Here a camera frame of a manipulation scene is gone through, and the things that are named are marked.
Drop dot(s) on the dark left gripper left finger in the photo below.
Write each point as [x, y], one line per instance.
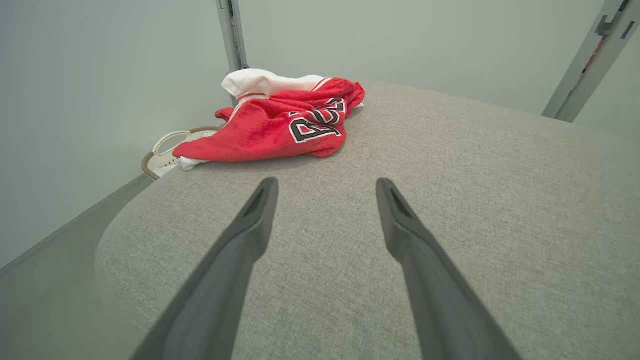
[215, 290]

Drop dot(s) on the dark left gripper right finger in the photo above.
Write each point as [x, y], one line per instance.
[440, 300]

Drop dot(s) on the red jersey with black lettering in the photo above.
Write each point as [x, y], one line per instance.
[260, 135]

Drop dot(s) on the grey fabric sofa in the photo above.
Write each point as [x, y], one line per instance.
[500, 225]

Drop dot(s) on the white laundry basket brown rim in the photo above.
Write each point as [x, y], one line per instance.
[165, 157]

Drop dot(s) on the grey metal post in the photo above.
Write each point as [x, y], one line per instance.
[231, 30]

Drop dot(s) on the grey slanted metal frame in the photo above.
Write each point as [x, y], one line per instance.
[585, 65]

